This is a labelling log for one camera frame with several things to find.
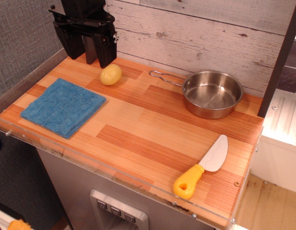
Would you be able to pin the orange yellow sponge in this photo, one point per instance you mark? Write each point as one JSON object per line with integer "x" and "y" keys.
{"x": 18, "y": 225}

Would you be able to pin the blue folded cloth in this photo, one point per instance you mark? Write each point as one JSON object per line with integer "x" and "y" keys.
{"x": 63, "y": 108}

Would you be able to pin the white toy sink unit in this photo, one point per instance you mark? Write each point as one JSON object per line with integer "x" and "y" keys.
{"x": 274, "y": 159}

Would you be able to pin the dark left shelf post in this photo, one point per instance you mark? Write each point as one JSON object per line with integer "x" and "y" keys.
{"x": 90, "y": 49}

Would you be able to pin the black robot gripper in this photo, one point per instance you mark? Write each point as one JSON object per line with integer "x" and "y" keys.
{"x": 74, "y": 18}

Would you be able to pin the dark right shelf post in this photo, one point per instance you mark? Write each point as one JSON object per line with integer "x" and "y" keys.
{"x": 279, "y": 65}

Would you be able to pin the stainless steel pot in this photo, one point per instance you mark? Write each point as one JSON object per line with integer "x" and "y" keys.
{"x": 208, "y": 94}

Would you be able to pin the yellow toy potato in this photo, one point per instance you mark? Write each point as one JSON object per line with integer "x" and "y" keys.
{"x": 110, "y": 74}

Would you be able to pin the silver dispenser button panel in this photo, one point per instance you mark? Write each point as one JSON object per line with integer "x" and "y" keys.
{"x": 113, "y": 214}

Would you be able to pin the dark shelf post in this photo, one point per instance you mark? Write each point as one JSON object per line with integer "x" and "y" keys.
{"x": 279, "y": 65}
{"x": 90, "y": 49}

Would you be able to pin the clear acrylic table guard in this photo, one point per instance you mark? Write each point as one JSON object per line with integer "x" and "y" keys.
{"x": 149, "y": 153}

